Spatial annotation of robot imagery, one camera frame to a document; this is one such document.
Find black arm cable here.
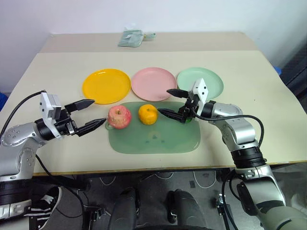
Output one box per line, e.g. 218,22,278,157
0,90,47,139
194,112,266,148

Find dark rounded shape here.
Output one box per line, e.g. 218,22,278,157
110,187,141,230
165,188,208,230

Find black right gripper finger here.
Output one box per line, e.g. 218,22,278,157
156,108,186,124
166,88,190,99

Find yellow plastic plate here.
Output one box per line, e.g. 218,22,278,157
82,69,132,105

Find black and white sneaker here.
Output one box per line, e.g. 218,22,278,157
23,186,63,230

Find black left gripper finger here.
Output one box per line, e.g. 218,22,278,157
76,117,107,138
64,99,96,113

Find white cord on floor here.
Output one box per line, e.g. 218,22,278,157
192,170,217,189

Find translucent green cutting mat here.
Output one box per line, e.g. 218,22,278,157
105,101,202,154

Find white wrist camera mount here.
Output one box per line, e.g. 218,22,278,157
191,78,210,105
39,92,63,138

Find black cable under table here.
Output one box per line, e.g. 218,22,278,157
35,154,87,230

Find crumpled grey cloth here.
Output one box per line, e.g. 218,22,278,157
117,27,144,48

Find green plastic plate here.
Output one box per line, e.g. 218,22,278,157
177,67,224,100

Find blue bin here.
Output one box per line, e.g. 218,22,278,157
0,90,11,110

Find pink plastic plate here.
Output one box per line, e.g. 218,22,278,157
131,67,178,102

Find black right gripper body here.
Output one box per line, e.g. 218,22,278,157
178,92,201,124

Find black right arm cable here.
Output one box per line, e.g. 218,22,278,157
194,112,266,148

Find dark black case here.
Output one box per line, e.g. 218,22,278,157
279,39,307,99

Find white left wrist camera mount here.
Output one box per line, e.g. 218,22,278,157
39,92,63,138

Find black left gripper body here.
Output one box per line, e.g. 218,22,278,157
54,107,80,139

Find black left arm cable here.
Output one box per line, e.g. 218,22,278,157
0,90,47,139

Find orange mandarin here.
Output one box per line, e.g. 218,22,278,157
138,103,159,126

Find red apple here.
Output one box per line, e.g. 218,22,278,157
106,104,133,130

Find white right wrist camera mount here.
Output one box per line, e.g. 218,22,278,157
191,78,210,105

